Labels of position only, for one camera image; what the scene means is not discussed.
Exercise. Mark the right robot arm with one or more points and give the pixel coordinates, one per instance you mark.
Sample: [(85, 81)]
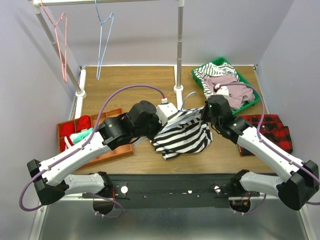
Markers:
[(295, 182)]

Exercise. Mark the red sock with white cuff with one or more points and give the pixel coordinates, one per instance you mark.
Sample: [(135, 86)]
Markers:
[(84, 122)]

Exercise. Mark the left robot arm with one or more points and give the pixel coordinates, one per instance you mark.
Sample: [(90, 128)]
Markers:
[(54, 178)]

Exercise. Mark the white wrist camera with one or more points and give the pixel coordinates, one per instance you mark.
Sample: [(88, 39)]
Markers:
[(165, 111), (222, 90)]

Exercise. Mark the pink wire hanger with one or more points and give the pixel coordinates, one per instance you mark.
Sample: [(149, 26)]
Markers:
[(62, 50)]

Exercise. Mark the blue wire hanger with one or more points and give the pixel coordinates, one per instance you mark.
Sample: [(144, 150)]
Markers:
[(185, 100), (103, 42)]

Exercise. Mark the metal clothes rack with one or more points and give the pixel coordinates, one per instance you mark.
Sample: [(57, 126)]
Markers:
[(178, 87)]

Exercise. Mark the thin striped garment in bin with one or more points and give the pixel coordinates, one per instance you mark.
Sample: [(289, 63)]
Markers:
[(212, 70)]

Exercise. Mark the red black plaid shirt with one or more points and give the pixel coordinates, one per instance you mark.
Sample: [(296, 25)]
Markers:
[(271, 128)]

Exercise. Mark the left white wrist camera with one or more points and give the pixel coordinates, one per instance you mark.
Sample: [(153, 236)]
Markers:
[(165, 111)]

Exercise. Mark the green plastic bin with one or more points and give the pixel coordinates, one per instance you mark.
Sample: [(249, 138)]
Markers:
[(242, 80)]

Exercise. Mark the red sock left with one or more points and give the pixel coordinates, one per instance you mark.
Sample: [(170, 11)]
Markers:
[(67, 129)]

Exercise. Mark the black mounting base plate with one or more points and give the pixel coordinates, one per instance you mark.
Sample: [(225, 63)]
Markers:
[(140, 191)]

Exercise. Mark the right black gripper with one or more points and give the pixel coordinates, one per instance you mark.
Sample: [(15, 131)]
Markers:
[(203, 116)]

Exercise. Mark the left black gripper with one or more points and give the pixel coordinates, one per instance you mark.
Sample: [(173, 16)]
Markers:
[(155, 128)]

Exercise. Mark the black white striped tank top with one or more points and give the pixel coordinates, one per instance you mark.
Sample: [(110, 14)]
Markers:
[(190, 136)]

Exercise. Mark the pink garment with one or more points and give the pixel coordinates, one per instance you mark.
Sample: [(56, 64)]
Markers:
[(239, 94)]

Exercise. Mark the teal sock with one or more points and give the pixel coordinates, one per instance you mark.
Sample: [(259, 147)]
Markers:
[(79, 136)]

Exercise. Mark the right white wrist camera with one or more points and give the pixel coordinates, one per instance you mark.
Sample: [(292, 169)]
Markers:
[(222, 90)]

